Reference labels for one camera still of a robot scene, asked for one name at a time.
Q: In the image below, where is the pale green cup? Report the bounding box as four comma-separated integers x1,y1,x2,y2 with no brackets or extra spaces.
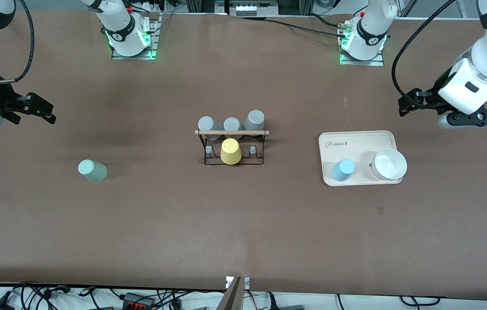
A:
78,159,108,182

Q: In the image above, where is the light blue cup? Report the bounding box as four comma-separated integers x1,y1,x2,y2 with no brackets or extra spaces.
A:
330,158,356,183

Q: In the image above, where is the white bowl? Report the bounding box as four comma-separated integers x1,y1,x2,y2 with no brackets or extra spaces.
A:
371,148,408,180

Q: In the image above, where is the cream rectangular tray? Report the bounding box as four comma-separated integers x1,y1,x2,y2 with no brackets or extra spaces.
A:
318,130,403,187

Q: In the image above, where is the grey cup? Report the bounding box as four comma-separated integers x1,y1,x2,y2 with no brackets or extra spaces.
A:
198,116,223,141
244,110,265,137
223,117,243,139

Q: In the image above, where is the yellow cup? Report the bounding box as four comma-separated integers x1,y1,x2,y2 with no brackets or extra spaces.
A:
220,138,243,165

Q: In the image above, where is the white device with slots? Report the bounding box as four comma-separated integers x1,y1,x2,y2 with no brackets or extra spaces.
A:
226,0,279,18

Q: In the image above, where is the black box with orange connectors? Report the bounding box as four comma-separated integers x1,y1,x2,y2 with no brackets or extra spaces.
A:
121,292,156,310

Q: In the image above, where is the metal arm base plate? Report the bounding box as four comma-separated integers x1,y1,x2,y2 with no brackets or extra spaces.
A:
339,19,385,67
111,13,159,60

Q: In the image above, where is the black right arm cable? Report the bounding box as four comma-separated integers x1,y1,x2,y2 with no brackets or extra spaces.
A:
0,0,35,84

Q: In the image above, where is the black table cable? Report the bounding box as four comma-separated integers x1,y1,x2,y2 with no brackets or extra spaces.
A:
243,16,347,37
308,13,348,28

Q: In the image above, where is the black wire cup rack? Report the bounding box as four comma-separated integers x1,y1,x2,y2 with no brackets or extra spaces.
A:
195,128,270,166

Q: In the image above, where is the black looped floor cable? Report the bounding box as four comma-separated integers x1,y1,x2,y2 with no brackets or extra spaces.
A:
400,295,441,307

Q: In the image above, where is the brown upright post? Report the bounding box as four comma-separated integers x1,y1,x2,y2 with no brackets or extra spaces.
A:
215,277,244,310

